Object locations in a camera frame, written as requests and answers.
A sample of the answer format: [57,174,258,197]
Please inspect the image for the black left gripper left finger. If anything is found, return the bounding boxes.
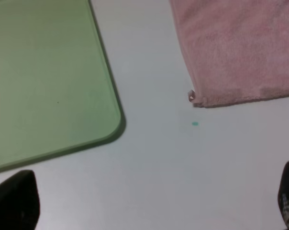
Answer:
[0,170,40,230]

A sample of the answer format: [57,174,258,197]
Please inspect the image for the pink fluffy towel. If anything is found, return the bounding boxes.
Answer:
[170,0,289,108]

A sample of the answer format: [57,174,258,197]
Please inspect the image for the green plastic tray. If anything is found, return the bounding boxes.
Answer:
[0,0,124,172]

